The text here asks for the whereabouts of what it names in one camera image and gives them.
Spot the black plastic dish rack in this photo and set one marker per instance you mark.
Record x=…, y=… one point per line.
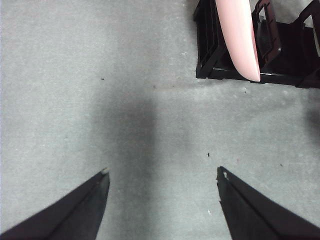
x=287, y=50

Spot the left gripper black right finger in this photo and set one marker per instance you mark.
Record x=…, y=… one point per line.
x=255, y=215

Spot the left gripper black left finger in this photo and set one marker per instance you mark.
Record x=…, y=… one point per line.
x=70, y=215

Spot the pink plate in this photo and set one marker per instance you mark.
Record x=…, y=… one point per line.
x=240, y=37

